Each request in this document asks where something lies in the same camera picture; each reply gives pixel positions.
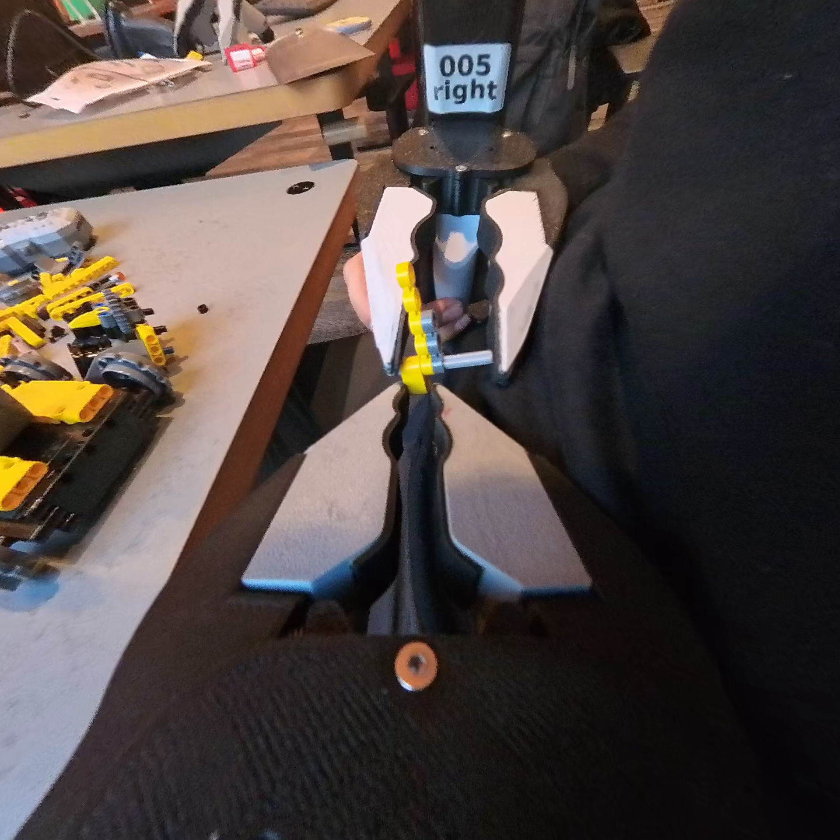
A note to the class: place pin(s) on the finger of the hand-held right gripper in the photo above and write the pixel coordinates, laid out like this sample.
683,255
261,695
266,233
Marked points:
387,262
525,262

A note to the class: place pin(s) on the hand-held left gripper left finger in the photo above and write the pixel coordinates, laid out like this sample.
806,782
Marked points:
328,512

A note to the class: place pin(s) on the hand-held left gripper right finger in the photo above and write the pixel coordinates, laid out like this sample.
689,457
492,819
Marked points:
512,512

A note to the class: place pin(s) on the grey toy axle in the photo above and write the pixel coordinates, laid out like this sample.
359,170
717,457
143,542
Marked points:
469,359

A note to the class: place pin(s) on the yellow toy connector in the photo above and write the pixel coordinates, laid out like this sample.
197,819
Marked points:
413,377

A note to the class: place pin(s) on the black desk grommet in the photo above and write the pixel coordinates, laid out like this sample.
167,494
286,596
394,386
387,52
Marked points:
300,188

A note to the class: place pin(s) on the grey desk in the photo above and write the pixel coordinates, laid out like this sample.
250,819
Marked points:
229,262

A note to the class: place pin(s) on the person's right hand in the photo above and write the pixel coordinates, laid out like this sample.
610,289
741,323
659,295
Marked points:
358,289

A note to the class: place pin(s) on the black backpack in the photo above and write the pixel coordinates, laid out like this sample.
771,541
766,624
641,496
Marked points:
564,59

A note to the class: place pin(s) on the grey flat plate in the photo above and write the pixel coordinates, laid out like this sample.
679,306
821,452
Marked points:
315,56

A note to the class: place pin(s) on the small red box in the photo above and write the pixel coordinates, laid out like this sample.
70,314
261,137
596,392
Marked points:
244,58

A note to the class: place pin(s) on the grey table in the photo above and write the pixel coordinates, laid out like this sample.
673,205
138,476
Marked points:
197,111

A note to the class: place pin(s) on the idle black grey gripper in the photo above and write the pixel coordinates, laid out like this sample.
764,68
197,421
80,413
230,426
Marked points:
216,19

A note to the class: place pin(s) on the toy wheel gear subassembly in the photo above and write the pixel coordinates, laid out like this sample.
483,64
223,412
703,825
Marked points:
124,321

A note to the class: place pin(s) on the yellow toy vehicle model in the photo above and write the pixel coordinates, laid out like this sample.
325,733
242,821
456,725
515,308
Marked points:
65,446

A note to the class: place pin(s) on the pile of loose toy pieces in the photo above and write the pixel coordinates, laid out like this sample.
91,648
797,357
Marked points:
59,289

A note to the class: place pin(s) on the white paper sheet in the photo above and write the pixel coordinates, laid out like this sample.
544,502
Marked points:
111,82

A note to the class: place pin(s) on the grey toy battery box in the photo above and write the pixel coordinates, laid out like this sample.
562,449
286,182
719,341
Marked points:
39,236

